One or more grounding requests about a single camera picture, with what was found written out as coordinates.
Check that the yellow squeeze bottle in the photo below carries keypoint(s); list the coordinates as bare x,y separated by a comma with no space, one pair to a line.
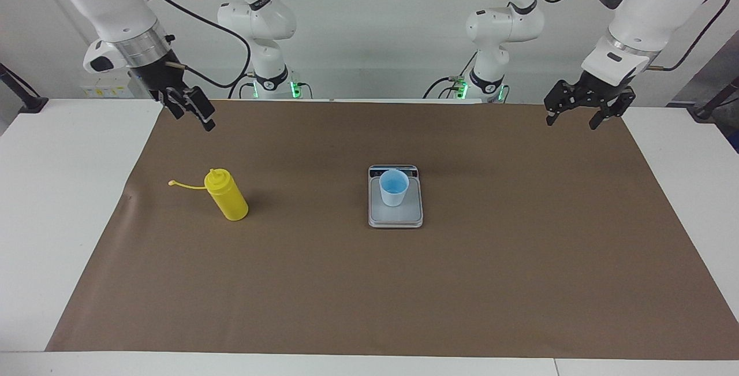
228,197

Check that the brown paper table mat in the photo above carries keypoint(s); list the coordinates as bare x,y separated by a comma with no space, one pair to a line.
369,289

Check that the light blue plastic cup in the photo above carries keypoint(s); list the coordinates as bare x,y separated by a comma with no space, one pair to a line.
394,191

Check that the white wall power strip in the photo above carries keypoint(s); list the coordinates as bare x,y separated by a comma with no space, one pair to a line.
107,88

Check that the silver digital kitchen scale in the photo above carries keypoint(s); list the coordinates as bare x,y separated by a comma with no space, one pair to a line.
404,217

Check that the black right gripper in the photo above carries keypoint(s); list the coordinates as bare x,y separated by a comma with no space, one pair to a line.
159,78

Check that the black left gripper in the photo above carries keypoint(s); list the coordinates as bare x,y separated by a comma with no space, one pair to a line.
600,90

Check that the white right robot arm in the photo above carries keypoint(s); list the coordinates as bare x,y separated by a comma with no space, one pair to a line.
109,0

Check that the black clamp stand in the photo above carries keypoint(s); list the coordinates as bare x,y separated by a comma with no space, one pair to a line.
32,103
707,111

